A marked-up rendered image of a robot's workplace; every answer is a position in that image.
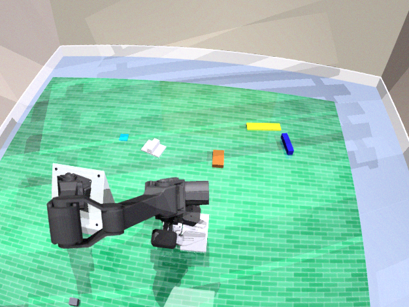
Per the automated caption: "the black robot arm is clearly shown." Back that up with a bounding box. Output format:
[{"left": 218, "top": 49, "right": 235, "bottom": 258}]
[{"left": 47, "top": 172, "right": 209, "bottom": 249}]

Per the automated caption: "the small cyan flat square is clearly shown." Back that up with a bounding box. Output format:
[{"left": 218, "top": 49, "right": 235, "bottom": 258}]
[{"left": 119, "top": 134, "right": 129, "bottom": 141}]

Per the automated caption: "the orange block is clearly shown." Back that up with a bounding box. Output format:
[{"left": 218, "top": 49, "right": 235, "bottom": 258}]
[{"left": 212, "top": 150, "right": 224, "bottom": 168}]

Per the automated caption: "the yellow flat bar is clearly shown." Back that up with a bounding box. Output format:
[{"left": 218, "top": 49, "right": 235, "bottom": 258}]
[{"left": 246, "top": 123, "right": 281, "bottom": 131}]

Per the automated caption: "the blue rectangular bar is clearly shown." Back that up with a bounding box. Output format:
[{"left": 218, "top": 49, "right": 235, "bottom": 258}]
[{"left": 281, "top": 133, "right": 294, "bottom": 155}]

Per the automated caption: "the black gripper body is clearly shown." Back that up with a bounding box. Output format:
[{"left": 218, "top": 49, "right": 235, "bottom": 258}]
[{"left": 151, "top": 216, "right": 177, "bottom": 249}]

